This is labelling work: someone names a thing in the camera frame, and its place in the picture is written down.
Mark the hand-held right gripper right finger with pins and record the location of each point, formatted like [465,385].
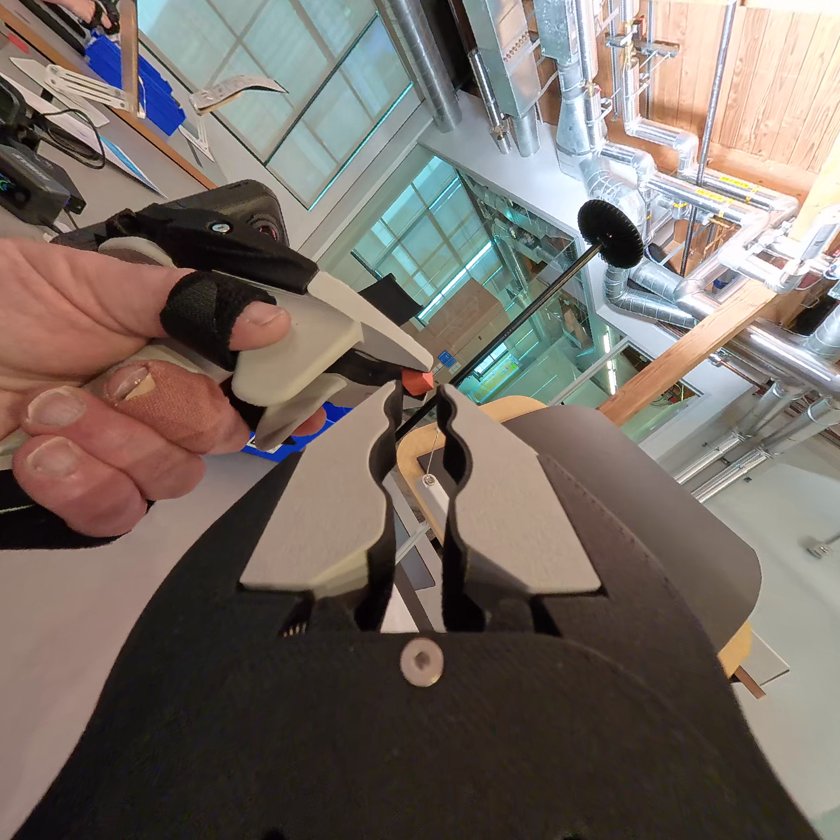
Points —
[525,525]

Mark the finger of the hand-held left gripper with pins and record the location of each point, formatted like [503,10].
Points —
[315,418]
[328,348]

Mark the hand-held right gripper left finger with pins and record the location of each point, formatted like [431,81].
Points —
[309,525]

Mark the blue plastic bin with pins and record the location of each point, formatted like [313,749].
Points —
[302,440]
[131,79]

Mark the small orange block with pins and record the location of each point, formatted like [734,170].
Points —
[420,382]

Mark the person's left hand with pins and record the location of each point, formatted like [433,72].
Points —
[79,394]

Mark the long wooden table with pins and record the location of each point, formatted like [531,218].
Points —
[158,145]

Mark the black device with display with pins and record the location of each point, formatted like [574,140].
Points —
[37,184]

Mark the wooden beam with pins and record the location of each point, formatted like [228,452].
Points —
[696,352]

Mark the black disc on pole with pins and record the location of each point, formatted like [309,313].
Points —
[612,234]

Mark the silver ventilation duct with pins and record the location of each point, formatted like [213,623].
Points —
[617,118]

